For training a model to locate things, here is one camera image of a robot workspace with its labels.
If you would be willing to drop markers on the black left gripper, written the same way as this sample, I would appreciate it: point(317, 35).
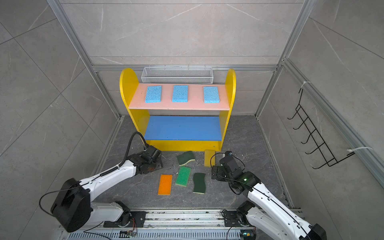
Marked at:
point(160, 163)

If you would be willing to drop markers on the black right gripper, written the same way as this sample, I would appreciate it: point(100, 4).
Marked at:
point(220, 170)

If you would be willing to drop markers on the yellow rectangular sponge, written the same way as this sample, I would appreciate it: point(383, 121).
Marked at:
point(209, 159)

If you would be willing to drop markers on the light blue cellulose sponge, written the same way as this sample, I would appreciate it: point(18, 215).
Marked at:
point(211, 95)

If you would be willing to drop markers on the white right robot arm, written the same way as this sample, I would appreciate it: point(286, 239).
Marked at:
point(264, 211)

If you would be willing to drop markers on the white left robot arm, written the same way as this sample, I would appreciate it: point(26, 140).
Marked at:
point(75, 207)

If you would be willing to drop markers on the blue lower shelf board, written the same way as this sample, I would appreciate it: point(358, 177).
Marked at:
point(183, 128)

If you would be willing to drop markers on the yellow shelf unit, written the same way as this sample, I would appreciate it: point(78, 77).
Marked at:
point(128, 85)

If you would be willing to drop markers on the dark green wavy sponge front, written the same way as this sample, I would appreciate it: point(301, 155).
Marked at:
point(199, 183)

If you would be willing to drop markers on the dark green wavy sponge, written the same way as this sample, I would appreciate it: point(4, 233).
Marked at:
point(199, 183)
point(185, 158)

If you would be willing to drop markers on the orange sponge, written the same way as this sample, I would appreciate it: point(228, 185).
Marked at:
point(165, 185)

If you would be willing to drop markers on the bright green sponge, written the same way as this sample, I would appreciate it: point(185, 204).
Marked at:
point(183, 176)

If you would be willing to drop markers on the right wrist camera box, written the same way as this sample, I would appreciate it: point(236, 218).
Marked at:
point(230, 160)

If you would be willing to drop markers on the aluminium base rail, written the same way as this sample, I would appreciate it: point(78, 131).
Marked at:
point(174, 224)

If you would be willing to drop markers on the white wire mesh basket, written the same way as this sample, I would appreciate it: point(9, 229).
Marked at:
point(177, 75)

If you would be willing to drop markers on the black wire hook rack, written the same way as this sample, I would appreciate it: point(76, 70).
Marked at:
point(315, 136)

